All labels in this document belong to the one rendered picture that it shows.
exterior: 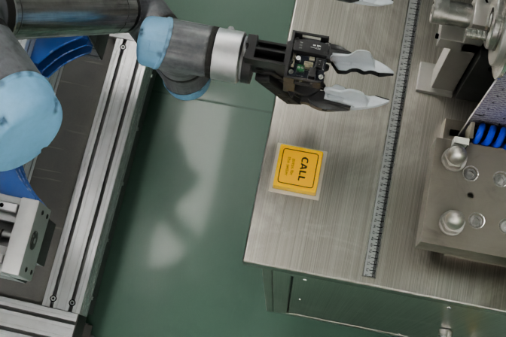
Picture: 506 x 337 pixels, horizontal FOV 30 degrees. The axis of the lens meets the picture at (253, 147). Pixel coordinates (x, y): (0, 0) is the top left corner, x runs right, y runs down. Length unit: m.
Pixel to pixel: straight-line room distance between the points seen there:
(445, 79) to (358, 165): 0.20
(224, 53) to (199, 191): 1.16
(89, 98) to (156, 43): 1.00
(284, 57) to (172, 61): 0.16
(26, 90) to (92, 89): 1.23
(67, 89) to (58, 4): 1.04
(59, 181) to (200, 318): 0.49
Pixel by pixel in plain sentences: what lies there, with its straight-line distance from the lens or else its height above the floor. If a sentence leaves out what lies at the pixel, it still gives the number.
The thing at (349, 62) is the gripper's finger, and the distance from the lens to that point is 1.37.
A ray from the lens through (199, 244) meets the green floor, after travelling 2.42.
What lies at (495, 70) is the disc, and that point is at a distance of 1.27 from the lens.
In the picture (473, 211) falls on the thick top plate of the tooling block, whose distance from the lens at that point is 1.41.
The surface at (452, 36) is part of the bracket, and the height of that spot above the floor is 1.14.
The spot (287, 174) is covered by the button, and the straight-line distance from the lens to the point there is 1.50.
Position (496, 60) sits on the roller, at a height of 1.26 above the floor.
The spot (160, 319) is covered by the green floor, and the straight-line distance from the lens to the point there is 2.41.
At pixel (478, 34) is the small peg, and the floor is 1.24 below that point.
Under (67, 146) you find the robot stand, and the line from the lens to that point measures 2.31.
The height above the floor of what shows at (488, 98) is 1.13.
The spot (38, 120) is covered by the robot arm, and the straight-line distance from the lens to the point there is 1.13.
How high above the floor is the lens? 2.39
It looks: 75 degrees down
